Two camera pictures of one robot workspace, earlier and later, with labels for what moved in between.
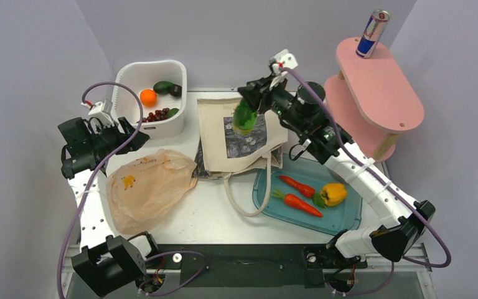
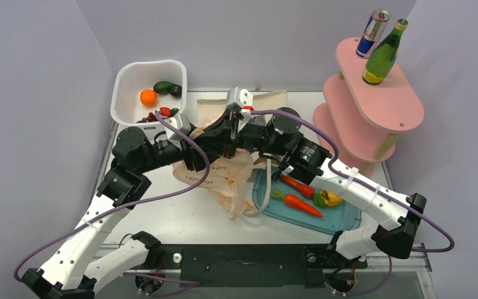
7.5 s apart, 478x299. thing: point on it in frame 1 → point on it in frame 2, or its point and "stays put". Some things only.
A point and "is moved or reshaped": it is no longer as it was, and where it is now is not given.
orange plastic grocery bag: [141, 191] → [228, 176]
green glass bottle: [244, 119] is moved or reshaped
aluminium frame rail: [414, 259] stays put
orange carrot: [307, 191] stays put
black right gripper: [259, 93] → [224, 131]
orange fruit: [148, 97] stays put
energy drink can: [374, 28] stays put
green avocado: [163, 87] stays put
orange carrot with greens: [297, 203] stays put
